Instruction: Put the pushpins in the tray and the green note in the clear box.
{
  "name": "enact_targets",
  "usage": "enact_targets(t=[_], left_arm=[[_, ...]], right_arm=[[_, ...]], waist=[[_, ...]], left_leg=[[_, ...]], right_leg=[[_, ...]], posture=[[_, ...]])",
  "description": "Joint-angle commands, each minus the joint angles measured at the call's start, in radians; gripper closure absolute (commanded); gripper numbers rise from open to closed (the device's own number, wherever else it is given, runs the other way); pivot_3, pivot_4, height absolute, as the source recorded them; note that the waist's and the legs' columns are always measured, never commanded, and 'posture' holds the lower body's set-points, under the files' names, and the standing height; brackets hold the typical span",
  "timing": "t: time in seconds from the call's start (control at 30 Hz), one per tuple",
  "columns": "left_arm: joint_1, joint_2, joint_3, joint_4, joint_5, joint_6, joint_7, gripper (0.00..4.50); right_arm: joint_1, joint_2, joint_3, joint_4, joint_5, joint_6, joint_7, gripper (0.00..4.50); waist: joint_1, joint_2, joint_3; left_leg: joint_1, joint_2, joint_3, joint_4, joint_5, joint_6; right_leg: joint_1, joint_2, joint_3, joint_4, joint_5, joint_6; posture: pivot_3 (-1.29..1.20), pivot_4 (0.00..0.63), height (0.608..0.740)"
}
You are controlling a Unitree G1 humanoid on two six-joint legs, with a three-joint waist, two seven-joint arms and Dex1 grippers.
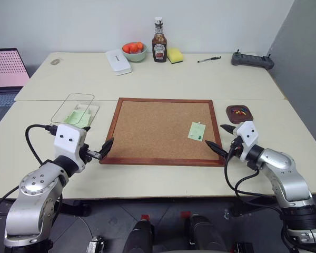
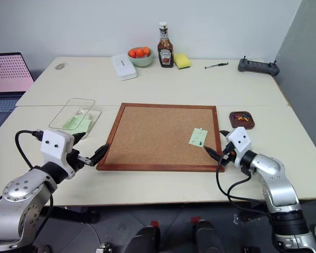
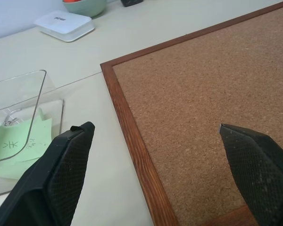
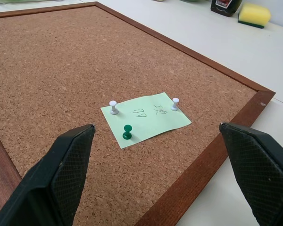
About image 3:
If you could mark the pale green bowl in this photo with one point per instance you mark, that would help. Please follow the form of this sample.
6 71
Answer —
85 7

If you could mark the wood-framed cork board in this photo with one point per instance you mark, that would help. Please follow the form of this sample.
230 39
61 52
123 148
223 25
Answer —
202 113

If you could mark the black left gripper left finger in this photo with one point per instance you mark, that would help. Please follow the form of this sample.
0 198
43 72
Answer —
61 174

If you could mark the black object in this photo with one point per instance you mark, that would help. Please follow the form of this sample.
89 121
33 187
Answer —
130 2

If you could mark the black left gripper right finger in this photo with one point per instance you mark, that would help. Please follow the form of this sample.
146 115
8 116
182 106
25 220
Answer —
259 171

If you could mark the green paper note with writing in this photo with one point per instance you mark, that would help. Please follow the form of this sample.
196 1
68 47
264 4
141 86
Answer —
11 141

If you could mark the clear plastic tray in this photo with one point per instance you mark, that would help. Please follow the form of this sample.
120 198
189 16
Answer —
21 117

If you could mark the white flat plastic box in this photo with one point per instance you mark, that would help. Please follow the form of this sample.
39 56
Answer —
64 24

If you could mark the orange object in bowl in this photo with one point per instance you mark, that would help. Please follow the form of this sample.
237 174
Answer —
72 1

